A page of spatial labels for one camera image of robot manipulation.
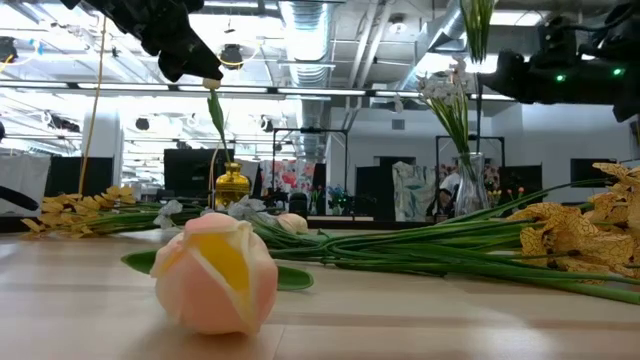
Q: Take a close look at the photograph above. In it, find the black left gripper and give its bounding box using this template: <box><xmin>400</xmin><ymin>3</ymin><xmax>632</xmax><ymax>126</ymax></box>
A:
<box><xmin>74</xmin><ymin>0</ymin><xmax>225</xmax><ymax>83</ymax></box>

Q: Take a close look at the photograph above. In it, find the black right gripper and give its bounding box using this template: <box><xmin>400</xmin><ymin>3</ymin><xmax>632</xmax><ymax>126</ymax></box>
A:
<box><xmin>478</xmin><ymin>49</ymin><xmax>616</xmax><ymax>105</ymax></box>

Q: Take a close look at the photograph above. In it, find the peach artificial tulip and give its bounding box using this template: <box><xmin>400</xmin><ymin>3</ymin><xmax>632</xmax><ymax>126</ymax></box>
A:
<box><xmin>276</xmin><ymin>213</ymin><xmax>351</xmax><ymax>251</ymax></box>
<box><xmin>202</xmin><ymin>77</ymin><xmax>234</xmax><ymax>169</ymax></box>
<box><xmin>120</xmin><ymin>212</ymin><xmax>315</xmax><ymax>336</ymax></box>

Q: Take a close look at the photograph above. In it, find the amber glass bottle vase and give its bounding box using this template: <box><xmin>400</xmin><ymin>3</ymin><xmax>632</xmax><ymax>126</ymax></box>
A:
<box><xmin>214</xmin><ymin>160</ymin><xmax>251</xmax><ymax>209</ymax></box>

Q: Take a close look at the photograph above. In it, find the yellow artificial flower bunch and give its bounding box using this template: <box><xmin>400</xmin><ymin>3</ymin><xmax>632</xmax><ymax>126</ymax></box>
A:
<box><xmin>259</xmin><ymin>162</ymin><xmax>640</xmax><ymax>306</ymax></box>
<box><xmin>20</xmin><ymin>185</ymin><xmax>211</xmax><ymax>240</ymax></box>

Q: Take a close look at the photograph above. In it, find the tall clear glass vase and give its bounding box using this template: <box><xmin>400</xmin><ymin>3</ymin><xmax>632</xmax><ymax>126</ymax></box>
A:
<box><xmin>453</xmin><ymin>152</ymin><xmax>490</xmax><ymax>217</ymax></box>

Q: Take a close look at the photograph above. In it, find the black partition panel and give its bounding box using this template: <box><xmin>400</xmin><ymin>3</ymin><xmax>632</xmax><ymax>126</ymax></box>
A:
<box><xmin>499</xmin><ymin>164</ymin><xmax>544</xmax><ymax>204</ymax></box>
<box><xmin>355</xmin><ymin>166</ymin><xmax>396</xmax><ymax>221</ymax></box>

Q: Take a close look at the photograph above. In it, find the black monitor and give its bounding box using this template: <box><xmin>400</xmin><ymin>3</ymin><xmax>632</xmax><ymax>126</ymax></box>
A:
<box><xmin>163</xmin><ymin>148</ymin><xmax>235</xmax><ymax>199</ymax></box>
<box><xmin>570</xmin><ymin>158</ymin><xmax>619</xmax><ymax>184</ymax></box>
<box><xmin>44</xmin><ymin>156</ymin><xmax>114</xmax><ymax>199</ymax></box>

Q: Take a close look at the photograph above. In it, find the person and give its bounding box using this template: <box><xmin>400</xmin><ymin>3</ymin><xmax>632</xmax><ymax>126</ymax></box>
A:
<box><xmin>439</xmin><ymin>172</ymin><xmax>464</xmax><ymax>216</ymax></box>

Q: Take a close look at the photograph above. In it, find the white green printed cloth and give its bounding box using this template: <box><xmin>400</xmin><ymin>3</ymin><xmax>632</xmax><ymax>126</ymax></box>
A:
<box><xmin>392</xmin><ymin>160</ymin><xmax>437</xmax><ymax>222</ymax></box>

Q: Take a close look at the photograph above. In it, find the floral printed cloth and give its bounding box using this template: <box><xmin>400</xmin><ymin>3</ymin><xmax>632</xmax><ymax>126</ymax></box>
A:
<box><xmin>257</xmin><ymin>158</ymin><xmax>326</xmax><ymax>201</ymax></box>

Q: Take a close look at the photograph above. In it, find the black office chair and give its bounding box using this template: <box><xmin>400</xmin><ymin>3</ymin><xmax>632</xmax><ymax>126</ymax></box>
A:
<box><xmin>288</xmin><ymin>192</ymin><xmax>310</xmax><ymax>220</ymax></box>

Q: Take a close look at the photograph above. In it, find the black ceiling camera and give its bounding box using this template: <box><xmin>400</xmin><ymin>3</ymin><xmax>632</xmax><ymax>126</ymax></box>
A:
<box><xmin>218</xmin><ymin>42</ymin><xmax>246</xmax><ymax>71</ymax></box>

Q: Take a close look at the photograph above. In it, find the linear ceiling light rail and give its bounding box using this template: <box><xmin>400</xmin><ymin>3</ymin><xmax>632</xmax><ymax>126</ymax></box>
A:
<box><xmin>0</xmin><ymin>79</ymin><xmax>516</xmax><ymax>107</ymax></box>

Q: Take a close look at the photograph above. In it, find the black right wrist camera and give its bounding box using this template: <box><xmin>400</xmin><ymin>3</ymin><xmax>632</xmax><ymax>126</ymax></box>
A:
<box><xmin>537</xmin><ymin>17</ymin><xmax>576</xmax><ymax>59</ymax></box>

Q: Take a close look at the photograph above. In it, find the black metal stand frame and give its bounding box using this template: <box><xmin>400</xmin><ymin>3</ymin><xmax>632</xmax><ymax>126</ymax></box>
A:
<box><xmin>434</xmin><ymin>133</ymin><xmax>506</xmax><ymax>169</ymax></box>
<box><xmin>271</xmin><ymin>127</ymin><xmax>350</xmax><ymax>217</ymax></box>

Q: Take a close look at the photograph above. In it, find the thick yellow cable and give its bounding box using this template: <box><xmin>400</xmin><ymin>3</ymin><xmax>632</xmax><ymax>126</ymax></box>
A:
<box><xmin>76</xmin><ymin>14</ymin><xmax>109</xmax><ymax>197</ymax></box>

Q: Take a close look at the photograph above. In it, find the black hose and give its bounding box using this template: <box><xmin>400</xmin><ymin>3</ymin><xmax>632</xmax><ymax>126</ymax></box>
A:
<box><xmin>0</xmin><ymin>185</ymin><xmax>40</xmax><ymax>211</ymax></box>

